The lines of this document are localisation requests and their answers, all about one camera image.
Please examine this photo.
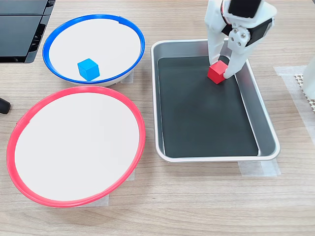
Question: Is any red cube block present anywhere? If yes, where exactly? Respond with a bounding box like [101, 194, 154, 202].
[207, 60, 229, 85]

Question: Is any blue cube block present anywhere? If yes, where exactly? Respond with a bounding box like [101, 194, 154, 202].
[77, 58, 100, 81]

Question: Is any black tray liner mat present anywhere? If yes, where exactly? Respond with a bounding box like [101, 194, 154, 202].
[157, 56, 259, 158]

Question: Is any silver metal tray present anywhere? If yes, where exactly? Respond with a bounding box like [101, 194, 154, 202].
[150, 38, 281, 163]

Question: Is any white mesh non-slip mat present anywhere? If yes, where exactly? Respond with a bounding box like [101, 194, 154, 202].
[294, 73, 315, 114]

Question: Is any wide clear tape sheet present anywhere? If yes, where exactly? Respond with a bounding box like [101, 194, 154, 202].
[273, 65, 315, 144]

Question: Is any blue-rimmed white dish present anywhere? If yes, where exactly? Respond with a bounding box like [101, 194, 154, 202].
[42, 14, 146, 87]

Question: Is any red-rimmed white dish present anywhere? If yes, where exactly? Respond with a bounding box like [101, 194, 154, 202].
[6, 86, 146, 208]

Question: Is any black electronic device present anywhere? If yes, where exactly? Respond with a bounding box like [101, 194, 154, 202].
[0, 0, 57, 64]

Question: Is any black rounded object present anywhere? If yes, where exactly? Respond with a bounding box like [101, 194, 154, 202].
[0, 97, 11, 115]

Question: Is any red cable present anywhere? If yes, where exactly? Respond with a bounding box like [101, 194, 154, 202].
[220, 0, 231, 26]

